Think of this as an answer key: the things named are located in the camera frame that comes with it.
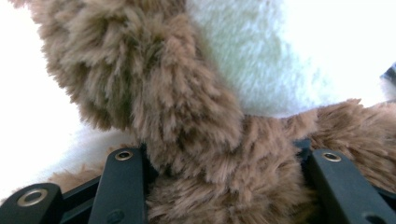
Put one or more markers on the brown teddy bear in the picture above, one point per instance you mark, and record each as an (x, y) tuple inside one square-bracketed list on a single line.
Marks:
[(186, 109)]

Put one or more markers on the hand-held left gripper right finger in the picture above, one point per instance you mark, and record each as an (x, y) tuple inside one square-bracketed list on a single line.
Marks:
[(345, 189)]

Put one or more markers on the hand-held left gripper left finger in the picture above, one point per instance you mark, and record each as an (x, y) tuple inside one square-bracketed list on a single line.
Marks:
[(121, 189)]

